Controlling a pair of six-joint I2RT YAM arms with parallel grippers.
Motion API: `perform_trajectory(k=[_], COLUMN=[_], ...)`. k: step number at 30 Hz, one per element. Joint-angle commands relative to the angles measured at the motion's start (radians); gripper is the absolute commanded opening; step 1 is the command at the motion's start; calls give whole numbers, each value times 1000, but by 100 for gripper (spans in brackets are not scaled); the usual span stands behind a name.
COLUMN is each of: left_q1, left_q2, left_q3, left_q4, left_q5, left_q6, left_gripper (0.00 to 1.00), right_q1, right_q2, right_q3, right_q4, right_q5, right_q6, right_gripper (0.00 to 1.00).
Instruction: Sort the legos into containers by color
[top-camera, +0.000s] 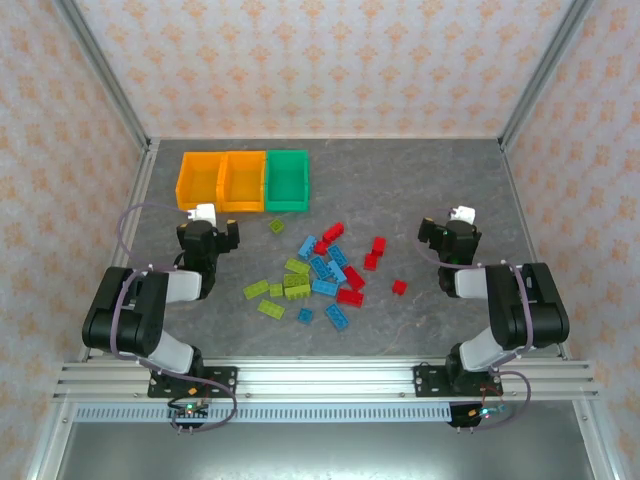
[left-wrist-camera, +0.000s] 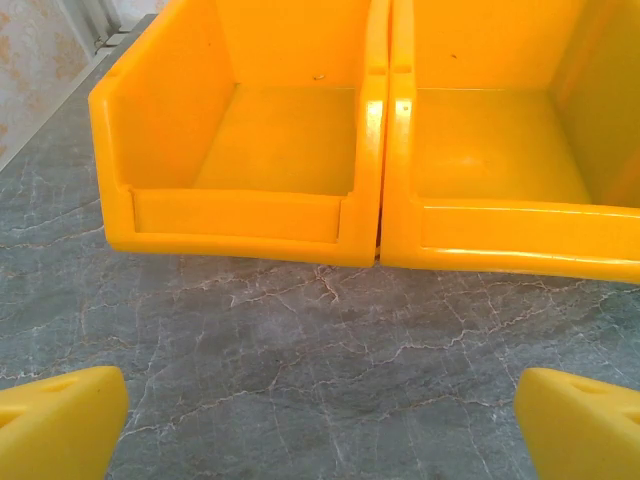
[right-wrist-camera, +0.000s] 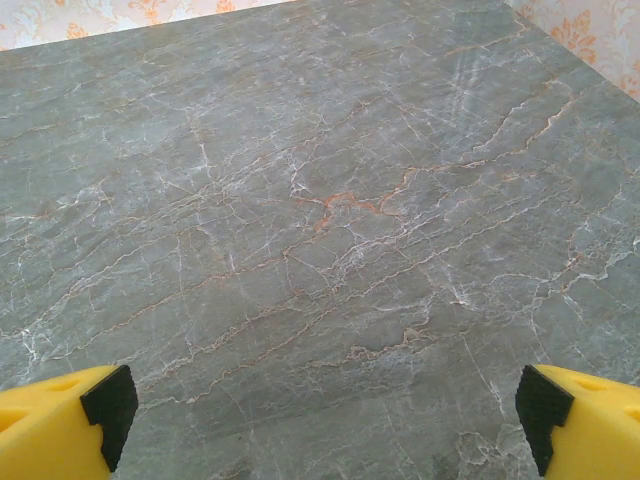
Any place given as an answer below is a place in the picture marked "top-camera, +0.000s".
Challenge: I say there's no orange plastic bin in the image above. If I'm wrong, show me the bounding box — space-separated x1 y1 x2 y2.
174 151 225 213
218 149 268 214

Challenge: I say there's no slotted grey cable tray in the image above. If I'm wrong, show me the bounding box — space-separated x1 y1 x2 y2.
73 403 452 424

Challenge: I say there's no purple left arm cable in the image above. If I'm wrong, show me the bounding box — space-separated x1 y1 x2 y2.
108 202 239 434

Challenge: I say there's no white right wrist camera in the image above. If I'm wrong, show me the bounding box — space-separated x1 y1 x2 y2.
448 204 477 227

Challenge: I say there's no grey metal sheet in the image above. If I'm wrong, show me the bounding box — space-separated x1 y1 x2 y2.
52 422 594 480

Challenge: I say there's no aluminium extrusion beam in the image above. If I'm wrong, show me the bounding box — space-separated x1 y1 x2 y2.
53 356 600 402

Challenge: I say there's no aluminium side rail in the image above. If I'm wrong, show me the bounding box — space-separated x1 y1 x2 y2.
27 142 160 480
499 142 615 480

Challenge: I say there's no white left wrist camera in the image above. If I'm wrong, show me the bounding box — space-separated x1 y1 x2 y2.
187 203 220 227

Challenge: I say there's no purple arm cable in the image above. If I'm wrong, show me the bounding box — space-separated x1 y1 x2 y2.
108 202 239 434
413 207 533 431

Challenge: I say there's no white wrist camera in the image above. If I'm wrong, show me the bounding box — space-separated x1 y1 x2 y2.
448 204 477 227
187 203 220 227

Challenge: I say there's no small circuit board with leds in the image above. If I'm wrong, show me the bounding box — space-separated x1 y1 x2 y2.
468 403 507 420
167 399 211 422

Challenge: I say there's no aluminium frame post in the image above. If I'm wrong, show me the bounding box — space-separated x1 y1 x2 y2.
52 0 153 149
498 0 599 150

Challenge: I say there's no green plastic bin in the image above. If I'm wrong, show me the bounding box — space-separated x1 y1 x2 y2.
263 148 311 214

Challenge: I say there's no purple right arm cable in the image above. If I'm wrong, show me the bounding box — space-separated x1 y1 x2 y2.
413 207 533 431

